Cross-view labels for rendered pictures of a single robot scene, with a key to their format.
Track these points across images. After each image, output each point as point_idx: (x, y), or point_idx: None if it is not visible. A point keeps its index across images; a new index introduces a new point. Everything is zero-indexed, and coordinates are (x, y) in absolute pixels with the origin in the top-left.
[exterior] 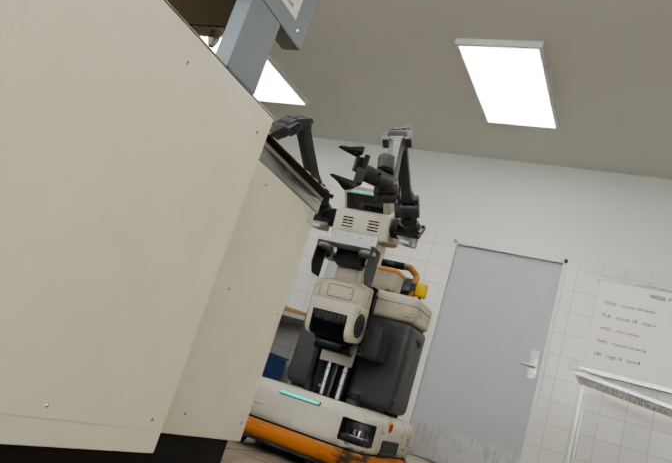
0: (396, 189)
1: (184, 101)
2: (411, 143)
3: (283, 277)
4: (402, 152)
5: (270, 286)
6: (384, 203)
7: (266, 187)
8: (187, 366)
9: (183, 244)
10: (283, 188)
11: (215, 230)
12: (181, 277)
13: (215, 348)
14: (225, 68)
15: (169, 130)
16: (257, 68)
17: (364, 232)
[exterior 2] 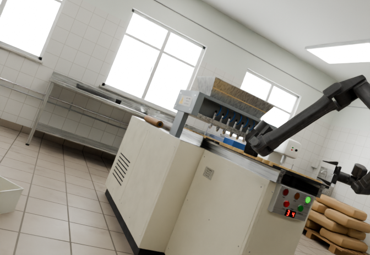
0: (250, 140)
1: (158, 147)
2: (324, 93)
3: (242, 222)
4: (319, 106)
5: (232, 225)
6: (259, 153)
7: (228, 170)
8: (190, 250)
9: (153, 183)
10: (240, 169)
11: (160, 179)
12: (151, 193)
13: (201, 248)
14: (168, 134)
15: (155, 155)
16: (176, 129)
17: None
